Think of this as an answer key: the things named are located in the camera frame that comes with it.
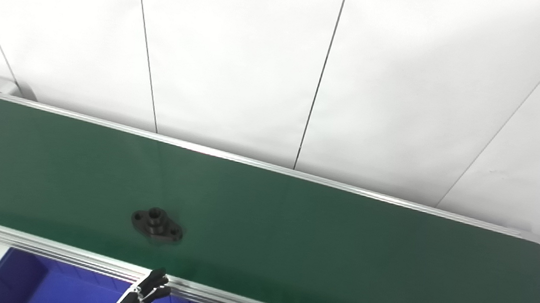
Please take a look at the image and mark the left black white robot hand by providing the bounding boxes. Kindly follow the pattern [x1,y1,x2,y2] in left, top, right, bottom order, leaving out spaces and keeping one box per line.
[110,263,174,303]

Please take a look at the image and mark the black flange part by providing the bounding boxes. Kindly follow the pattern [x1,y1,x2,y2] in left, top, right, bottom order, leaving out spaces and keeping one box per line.
[128,204,187,249]

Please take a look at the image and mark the blue bin with white part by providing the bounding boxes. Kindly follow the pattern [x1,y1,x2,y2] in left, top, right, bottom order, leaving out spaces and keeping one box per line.
[0,246,198,303]

